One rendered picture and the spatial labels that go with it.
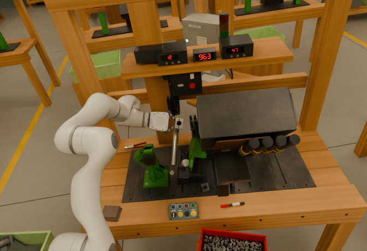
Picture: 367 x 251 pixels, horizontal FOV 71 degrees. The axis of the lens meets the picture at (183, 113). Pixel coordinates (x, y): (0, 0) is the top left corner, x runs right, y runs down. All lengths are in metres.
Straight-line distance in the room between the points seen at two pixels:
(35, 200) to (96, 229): 2.24
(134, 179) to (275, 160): 0.88
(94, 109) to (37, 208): 2.21
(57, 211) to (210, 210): 1.84
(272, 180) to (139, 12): 1.17
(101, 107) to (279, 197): 1.05
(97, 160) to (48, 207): 2.16
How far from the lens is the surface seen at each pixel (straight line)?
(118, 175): 1.77
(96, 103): 1.02
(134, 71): 1.41
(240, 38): 1.45
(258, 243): 1.45
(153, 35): 1.43
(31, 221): 3.05
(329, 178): 1.75
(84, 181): 0.96
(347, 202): 1.65
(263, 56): 1.43
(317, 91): 1.81
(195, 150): 1.40
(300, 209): 1.55
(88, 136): 0.94
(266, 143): 0.98
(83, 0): 1.44
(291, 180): 1.65
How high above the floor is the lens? 2.18
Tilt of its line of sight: 38 degrees down
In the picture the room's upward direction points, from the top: 8 degrees counter-clockwise
